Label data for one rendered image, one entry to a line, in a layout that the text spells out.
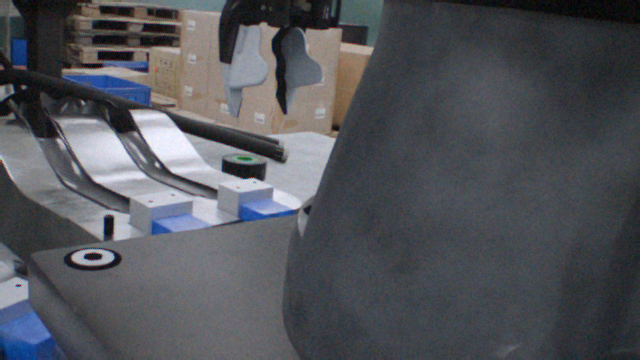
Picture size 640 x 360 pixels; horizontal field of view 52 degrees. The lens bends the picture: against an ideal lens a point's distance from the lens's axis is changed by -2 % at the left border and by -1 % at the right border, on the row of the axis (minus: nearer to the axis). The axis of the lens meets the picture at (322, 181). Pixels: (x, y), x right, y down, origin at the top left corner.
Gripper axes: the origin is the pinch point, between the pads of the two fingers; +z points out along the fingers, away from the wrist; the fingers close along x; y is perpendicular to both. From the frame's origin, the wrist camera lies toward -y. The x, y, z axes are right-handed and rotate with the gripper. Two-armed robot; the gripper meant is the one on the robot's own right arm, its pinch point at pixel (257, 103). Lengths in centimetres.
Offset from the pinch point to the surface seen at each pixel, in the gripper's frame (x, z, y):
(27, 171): -15.6, 11.3, -21.6
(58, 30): 19, 1, -90
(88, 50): 257, 59, -555
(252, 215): -2.1, 11.1, 3.1
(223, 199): -2.5, 10.7, -1.4
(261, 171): 29.0, 18.8, -31.2
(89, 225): -16.9, 11.8, -3.5
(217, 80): 258, 56, -348
